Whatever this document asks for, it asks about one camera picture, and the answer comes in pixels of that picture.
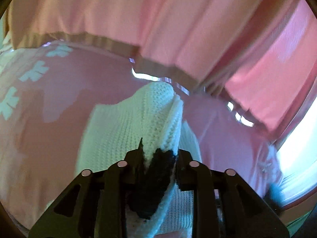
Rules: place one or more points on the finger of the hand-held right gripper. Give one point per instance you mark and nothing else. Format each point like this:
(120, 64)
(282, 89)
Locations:
(275, 193)

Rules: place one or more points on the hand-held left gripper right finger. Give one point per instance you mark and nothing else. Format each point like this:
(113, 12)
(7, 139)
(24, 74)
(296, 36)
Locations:
(184, 168)

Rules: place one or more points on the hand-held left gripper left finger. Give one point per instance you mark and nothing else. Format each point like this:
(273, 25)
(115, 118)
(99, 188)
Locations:
(136, 163)

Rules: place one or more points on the white red black knit sweater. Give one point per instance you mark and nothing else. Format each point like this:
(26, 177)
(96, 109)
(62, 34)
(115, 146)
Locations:
(123, 129)

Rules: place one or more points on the bright window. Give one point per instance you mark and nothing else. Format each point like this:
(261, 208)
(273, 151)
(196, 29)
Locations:
(299, 153)

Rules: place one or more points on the pink bed sheet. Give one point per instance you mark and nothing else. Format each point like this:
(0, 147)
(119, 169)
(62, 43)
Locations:
(62, 84)

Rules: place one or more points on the pink curtain with tan hem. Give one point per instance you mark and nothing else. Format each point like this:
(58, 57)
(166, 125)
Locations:
(173, 17)

